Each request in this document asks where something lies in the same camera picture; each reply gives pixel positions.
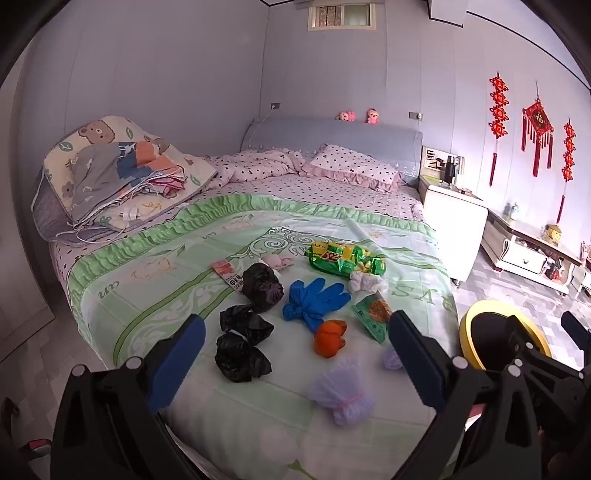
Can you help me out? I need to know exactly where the white tissue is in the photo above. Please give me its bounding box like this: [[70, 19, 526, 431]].
[[347, 271, 389, 295]]

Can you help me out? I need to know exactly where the pink dotted pillow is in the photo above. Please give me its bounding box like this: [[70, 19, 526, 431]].
[[300, 144, 404, 192]]

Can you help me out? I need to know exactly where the orange plastic bag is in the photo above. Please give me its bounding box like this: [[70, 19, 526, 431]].
[[315, 319, 348, 358]]

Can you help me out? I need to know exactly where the pink dotted duvet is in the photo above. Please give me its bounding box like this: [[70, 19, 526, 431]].
[[205, 148, 305, 188]]

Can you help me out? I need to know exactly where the white tv cabinet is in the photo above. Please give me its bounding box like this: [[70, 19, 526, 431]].
[[570, 263, 591, 296]]

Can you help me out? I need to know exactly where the small wall window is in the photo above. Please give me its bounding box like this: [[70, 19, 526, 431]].
[[307, 2, 377, 32]]

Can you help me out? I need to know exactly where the bear print folded quilt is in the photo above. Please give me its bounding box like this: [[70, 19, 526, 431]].
[[42, 115, 218, 232]]

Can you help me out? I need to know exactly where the white nightstand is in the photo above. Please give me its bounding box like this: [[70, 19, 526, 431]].
[[418, 175, 489, 284]]

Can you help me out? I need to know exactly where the green floral blanket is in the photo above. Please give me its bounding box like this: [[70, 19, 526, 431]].
[[67, 194, 458, 480]]

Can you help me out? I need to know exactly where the yellow rimmed black trash bin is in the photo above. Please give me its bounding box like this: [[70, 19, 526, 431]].
[[458, 299, 552, 371]]

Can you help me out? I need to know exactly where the grey blue headboard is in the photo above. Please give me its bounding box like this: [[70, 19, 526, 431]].
[[240, 116, 423, 174]]

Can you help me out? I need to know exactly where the pink tissue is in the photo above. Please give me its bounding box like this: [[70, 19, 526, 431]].
[[263, 255, 295, 273]]

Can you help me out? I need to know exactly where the grey cartoon print garment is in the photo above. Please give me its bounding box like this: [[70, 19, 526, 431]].
[[69, 141, 185, 217]]

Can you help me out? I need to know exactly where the diamond red knot decoration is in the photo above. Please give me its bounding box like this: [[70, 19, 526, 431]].
[[522, 82, 555, 178]]

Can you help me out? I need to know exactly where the pink dotted bed sheet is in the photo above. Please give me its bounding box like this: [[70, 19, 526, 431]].
[[48, 178, 426, 296]]

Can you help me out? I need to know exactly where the blue rubber glove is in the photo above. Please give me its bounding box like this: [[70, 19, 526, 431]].
[[283, 278, 352, 330]]

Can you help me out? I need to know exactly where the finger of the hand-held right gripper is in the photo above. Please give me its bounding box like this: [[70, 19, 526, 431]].
[[506, 316, 552, 365], [561, 311, 591, 370]]

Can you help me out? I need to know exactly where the black plastic bag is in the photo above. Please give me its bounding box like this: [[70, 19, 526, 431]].
[[215, 332, 273, 383], [219, 305, 275, 346], [241, 263, 284, 315]]

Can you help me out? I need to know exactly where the pink snack wrapper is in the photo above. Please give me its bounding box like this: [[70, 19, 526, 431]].
[[212, 259, 245, 294]]

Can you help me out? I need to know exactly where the grey folded blanket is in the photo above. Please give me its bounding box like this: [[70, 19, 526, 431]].
[[32, 185, 139, 243]]

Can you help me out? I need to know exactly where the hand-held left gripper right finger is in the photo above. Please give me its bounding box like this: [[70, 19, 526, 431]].
[[388, 310, 541, 480]]

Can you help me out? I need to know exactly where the large green snack packet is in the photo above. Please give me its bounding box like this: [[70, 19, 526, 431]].
[[307, 241, 386, 278]]

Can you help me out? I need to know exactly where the white low cabinet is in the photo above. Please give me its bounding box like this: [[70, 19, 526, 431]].
[[481, 208, 583, 296]]

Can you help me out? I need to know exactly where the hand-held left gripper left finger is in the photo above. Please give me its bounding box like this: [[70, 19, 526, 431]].
[[52, 314, 207, 480]]

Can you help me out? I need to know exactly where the small green orange snack packet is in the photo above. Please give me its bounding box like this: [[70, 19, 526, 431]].
[[351, 294, 393, 344]]

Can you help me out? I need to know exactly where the large purple mesh net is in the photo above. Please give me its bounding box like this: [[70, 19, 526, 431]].
[[308, 356, 376, 426]]

